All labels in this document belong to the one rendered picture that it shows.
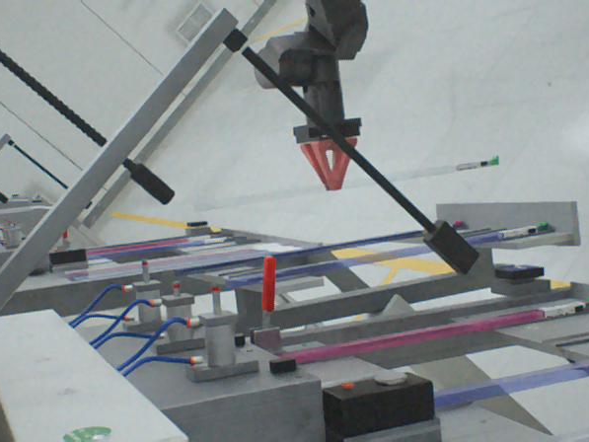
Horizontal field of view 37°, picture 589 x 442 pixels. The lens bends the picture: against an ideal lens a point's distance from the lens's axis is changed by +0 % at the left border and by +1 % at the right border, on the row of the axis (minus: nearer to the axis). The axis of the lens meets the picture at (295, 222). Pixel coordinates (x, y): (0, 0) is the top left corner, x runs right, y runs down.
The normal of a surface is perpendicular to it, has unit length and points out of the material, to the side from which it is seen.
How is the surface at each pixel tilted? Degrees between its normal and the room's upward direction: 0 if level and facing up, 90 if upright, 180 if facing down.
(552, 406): 0
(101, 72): 90
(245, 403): 90
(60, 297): 90
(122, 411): 45
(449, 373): 90
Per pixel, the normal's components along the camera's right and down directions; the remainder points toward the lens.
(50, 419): -0.07, -0.99
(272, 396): 0.40, 0.04
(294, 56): 0.55, 0.65
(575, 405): -0.70, -0.63
